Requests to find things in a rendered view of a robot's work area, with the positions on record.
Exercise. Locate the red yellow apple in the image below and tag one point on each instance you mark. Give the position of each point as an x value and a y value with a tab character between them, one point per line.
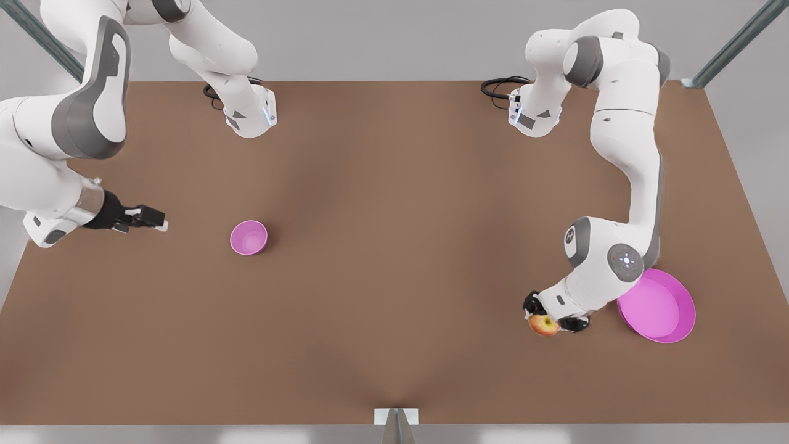
543	325

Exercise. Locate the pink bowl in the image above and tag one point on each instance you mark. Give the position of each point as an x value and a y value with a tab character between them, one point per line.
248	238

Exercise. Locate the pink plate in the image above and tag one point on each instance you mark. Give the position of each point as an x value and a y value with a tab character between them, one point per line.
659	306

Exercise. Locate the silver frame post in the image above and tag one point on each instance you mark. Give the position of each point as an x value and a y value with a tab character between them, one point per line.
43	38
396	425
730	46

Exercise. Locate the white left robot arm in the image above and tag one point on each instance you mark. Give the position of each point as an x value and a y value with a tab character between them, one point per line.
622	123

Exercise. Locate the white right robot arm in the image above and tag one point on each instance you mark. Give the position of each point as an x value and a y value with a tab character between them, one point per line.
92	111

